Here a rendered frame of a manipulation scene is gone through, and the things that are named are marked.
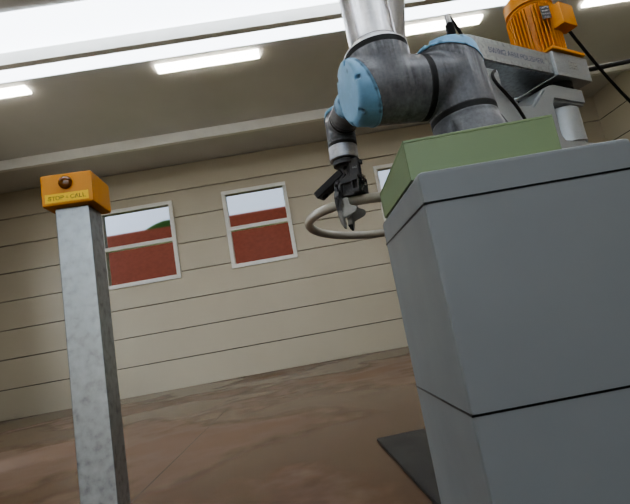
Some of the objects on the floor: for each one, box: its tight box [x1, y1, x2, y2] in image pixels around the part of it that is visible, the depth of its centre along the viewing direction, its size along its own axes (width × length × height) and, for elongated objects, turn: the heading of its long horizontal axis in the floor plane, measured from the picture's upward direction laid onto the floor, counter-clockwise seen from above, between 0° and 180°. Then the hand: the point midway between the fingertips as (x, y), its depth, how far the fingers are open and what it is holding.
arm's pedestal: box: [383, 139, 630, 504], centre depth 94 cm, size 50×50×85 cm
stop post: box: [40, 170, 131, 504], centre depth 105 cm, size 20×20×109 cm
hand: (346, 226), depth 136 cm, fingers closed on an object, 4 cm apart
